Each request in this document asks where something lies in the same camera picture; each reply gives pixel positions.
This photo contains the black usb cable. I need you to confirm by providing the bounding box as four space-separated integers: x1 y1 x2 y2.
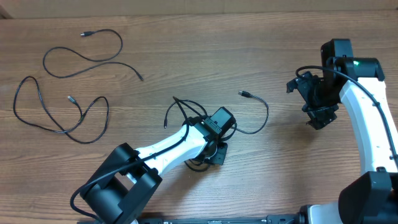
42 29 145 82
163 90 270 173
12 75 110 145

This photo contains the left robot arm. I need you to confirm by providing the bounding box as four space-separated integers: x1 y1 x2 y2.
80 107 236 224

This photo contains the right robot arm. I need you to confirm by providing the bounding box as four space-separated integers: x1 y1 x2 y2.
287 39 397 223

